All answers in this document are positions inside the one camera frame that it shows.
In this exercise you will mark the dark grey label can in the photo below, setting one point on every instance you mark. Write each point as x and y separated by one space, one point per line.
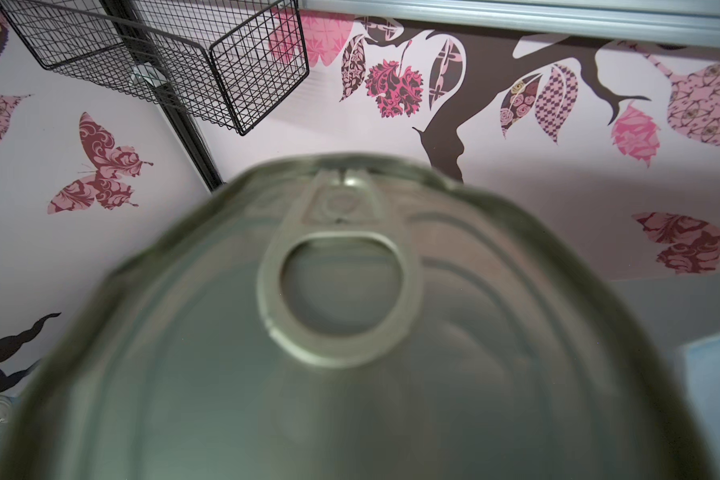
354 316

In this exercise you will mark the grey metal cabinet box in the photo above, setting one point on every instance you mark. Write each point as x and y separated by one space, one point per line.
674 311

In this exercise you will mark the aluminium rail back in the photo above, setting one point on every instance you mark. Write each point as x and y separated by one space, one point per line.
690 23

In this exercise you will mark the black wire basket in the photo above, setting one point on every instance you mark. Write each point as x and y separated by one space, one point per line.
230 63

